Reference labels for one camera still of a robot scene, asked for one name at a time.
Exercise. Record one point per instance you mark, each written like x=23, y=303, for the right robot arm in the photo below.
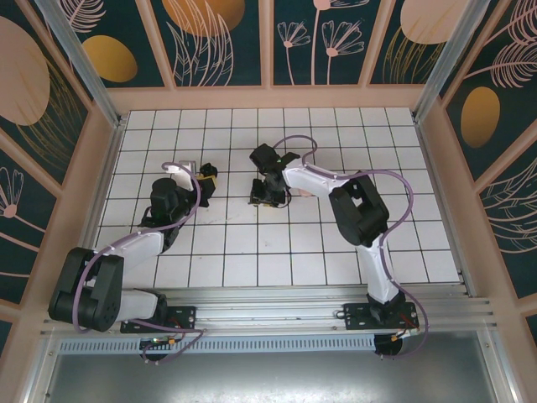
x=361, y=210

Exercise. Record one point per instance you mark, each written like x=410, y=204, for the grey metal sheet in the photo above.
x=268, y=378

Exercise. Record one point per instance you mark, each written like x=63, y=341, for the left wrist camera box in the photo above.
x=187, y=165

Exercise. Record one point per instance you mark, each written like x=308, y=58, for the aluminium side rail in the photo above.
x=433, y=176
x=110, y=168

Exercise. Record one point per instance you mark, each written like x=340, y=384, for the aluminium mounting rail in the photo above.
x=272, y=310

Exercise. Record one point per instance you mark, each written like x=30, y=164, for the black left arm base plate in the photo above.
x=184, y=317

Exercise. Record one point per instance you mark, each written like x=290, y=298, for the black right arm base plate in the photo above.
x=356, y=319

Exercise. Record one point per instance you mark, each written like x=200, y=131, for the aluminium frame post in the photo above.
x=84, y=63
x=444, y=63

